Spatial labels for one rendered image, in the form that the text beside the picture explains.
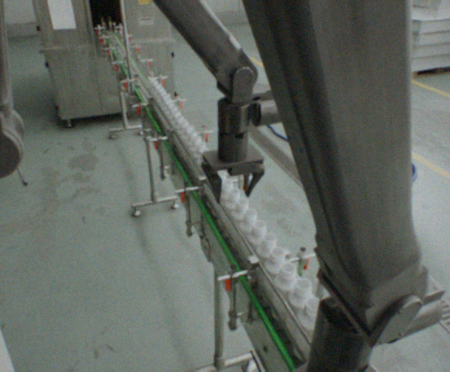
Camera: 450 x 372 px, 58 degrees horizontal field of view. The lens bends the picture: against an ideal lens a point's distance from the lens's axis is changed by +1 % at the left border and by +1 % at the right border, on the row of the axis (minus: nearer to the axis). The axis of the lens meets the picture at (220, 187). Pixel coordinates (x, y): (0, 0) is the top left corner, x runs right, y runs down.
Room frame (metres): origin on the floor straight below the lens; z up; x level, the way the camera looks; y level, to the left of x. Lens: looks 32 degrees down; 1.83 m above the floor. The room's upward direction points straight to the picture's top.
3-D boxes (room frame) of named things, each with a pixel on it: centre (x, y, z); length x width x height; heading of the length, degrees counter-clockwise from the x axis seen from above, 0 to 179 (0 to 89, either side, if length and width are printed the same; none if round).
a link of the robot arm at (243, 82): (0.68, -0.06, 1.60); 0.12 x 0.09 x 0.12; 110
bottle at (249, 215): (0.93, -0.08, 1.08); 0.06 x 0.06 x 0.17
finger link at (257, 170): (0.67, -0.04, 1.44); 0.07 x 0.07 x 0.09; 20
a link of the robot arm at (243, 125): (0.66, -0.03, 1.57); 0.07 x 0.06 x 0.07; 110
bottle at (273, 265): (0.77, -0.14, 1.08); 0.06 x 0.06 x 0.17
